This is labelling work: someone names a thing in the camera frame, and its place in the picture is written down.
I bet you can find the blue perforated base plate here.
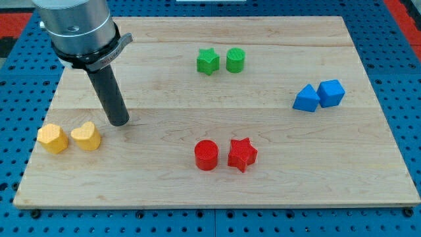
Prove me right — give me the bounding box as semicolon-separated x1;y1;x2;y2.
1;0;420;236

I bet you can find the green star block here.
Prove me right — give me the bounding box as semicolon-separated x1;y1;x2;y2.
196;48;220;76

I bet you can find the yellow heart block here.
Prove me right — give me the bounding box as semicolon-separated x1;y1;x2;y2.
70;121;101;151

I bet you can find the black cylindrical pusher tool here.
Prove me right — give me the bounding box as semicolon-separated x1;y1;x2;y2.
87;65;130;126

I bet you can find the blue cube block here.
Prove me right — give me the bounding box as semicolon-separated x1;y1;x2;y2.
316;79;345;108

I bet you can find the blue triangular block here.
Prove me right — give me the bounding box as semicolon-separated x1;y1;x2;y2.
293;84;320;112

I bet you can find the yellow pentagon block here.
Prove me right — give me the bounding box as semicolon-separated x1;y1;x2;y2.
37;124;68;154

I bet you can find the red star block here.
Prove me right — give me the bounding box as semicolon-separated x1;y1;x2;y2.
228;138;258;173

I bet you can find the wooden board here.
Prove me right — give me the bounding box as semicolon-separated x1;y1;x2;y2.
14;16;420;209

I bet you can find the green cylinder block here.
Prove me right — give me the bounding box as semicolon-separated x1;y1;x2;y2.
226;47;245;73

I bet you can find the red cylinder block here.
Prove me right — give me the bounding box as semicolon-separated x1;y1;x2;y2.
194;140;219;171

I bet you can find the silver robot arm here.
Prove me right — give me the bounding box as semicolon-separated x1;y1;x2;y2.
33;0;133;73

